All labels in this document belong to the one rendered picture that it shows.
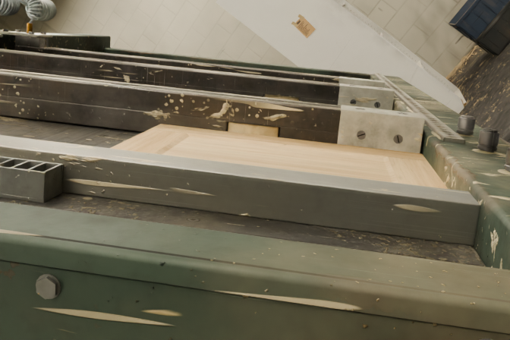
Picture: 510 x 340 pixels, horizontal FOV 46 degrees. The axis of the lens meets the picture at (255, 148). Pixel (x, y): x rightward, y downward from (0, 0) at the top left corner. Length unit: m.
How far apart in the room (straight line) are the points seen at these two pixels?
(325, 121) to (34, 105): 0.47
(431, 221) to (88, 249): 0.34
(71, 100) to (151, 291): 0.69
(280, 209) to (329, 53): 4.29
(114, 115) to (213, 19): 5.50
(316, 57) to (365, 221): 4.30
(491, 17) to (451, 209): 4.65
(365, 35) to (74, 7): 3.50
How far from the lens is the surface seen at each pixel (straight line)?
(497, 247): 0.53
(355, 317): 0.34
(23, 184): 0.60
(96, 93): 0.99
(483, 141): 0.83
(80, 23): 7.04
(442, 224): 0.59
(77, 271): 0.36
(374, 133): 0.93
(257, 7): 4.90
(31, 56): 1.58
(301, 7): 4.83
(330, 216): 0.58
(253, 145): 0.86
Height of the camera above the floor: 1.10
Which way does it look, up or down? level
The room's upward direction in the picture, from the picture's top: 52 degrees counter-clockwise
